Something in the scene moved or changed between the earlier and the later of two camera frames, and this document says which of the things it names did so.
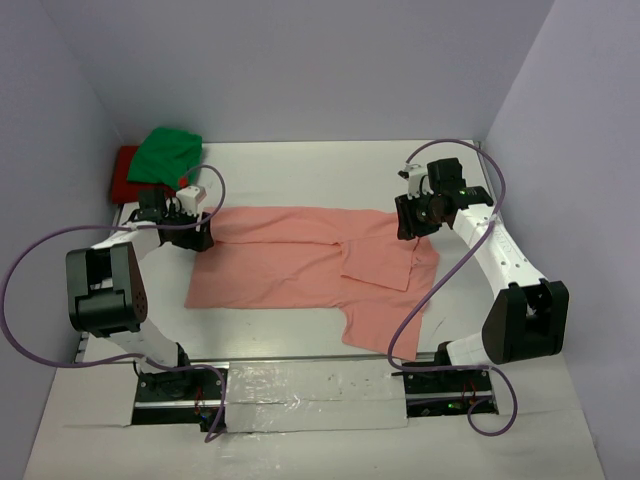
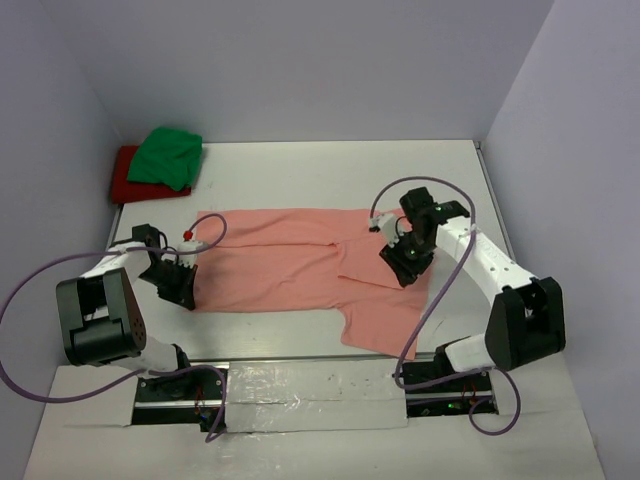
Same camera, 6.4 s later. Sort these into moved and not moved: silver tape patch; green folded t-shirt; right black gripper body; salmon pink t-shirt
Moved: right black gripper body
Not moved: silver tape patch; green folded t-shirt; salmon pink t-shirt
